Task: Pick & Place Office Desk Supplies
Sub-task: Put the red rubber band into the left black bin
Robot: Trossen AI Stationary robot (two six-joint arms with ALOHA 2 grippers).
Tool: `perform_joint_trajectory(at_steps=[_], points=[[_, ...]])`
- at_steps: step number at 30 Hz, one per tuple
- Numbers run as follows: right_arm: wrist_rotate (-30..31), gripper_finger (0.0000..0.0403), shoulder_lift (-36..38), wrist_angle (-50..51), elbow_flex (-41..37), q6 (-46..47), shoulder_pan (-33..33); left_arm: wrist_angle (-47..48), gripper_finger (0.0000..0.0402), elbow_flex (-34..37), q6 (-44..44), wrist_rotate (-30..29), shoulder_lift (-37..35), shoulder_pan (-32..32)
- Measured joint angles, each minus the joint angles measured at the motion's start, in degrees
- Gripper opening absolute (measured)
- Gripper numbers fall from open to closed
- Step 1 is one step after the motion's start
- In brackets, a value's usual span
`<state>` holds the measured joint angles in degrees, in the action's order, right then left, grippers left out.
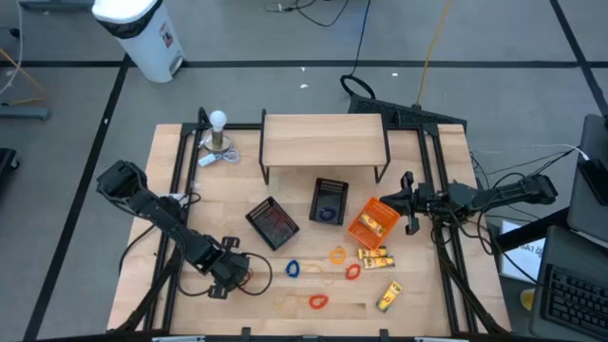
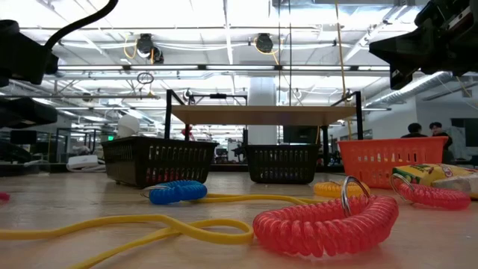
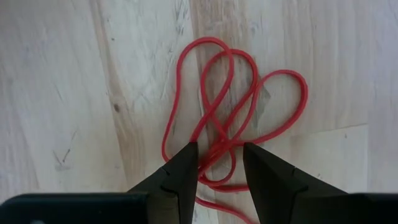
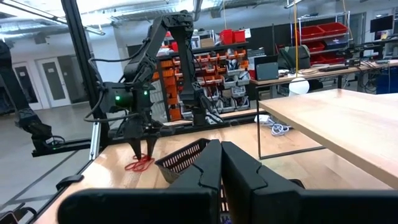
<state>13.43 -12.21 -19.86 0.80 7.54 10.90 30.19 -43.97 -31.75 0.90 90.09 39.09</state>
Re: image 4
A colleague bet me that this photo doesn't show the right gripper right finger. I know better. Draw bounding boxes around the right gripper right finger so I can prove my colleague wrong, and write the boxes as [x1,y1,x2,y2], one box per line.
[221,141,398,224]

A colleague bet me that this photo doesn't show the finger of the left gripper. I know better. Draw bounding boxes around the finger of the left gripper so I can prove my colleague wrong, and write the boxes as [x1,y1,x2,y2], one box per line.
[145,135,159,158]
[128,137,144,161]

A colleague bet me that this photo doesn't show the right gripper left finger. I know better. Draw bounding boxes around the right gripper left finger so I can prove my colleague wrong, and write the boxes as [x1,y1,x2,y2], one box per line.
[57,138,223,224]

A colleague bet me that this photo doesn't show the red rubber band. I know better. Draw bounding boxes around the red rubber band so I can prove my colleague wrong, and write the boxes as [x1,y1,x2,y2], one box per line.
[124,153,155,173]

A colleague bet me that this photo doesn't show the long wooden desk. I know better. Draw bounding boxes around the long wooden desk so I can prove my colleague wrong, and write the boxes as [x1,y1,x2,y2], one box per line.
[249,58,398,102]

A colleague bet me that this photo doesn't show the white power adapter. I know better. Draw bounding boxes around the white power adapter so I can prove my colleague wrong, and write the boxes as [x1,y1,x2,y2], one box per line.
[254,114,272,125]

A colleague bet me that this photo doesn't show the black table clamp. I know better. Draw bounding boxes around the black table clamp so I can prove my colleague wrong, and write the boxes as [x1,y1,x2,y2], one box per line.
[55,174,85,192]

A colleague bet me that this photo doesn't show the black rack with orange bins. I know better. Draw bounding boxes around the black rack with orange bins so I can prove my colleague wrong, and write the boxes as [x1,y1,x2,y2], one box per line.
[151,29,253,123]

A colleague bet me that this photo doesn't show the white double door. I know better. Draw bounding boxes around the white double door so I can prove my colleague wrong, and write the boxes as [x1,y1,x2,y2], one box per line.
[11,56,73,111]

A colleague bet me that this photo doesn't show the white light bulb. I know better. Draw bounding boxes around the white light bulb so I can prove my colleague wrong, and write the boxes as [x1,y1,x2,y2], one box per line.
[288,77,311,97]

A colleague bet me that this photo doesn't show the wooden riser shelf black legs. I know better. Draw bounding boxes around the wooden riser shelf black legs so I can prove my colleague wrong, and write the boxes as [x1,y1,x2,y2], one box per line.
[255,84,398,190]

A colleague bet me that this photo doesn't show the grey laptop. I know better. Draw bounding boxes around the grey laptop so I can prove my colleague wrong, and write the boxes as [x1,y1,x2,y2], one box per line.
[254,55,280,82]

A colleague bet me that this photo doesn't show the red storage bin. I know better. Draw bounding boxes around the red storage bin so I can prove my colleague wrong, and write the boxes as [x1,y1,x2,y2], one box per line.
[233,29,247,44]
[220,29,234,45]

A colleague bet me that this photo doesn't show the dark green backpack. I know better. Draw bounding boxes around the dark green backpack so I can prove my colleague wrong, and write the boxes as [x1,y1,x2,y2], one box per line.
[277,44,312,70]

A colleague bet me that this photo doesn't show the black monitor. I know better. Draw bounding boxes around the black monitor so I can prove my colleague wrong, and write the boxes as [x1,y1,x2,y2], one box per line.
[369,14,395,34]

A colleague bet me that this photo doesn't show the silver aluminium bracket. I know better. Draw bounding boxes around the silver aluminium bracket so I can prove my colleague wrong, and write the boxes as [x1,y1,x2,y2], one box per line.
[89,121,103,161]

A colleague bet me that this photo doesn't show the white adapter cable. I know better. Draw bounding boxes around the white adapter cable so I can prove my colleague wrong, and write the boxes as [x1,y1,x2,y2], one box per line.
[264,119,292,138]

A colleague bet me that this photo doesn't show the black aluminium table frame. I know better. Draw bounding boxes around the black aluminium table frame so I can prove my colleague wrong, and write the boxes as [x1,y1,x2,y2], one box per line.
[30,0,265,158]

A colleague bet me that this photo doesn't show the yellow hanging cord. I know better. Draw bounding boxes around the yellow hanging cord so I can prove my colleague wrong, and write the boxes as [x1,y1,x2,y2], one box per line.
[293,0,300,78]

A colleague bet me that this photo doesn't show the wire shelf with red bins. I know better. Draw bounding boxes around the wire shelf with red bins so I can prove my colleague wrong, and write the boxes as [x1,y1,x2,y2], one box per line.
[291,11,351,68]

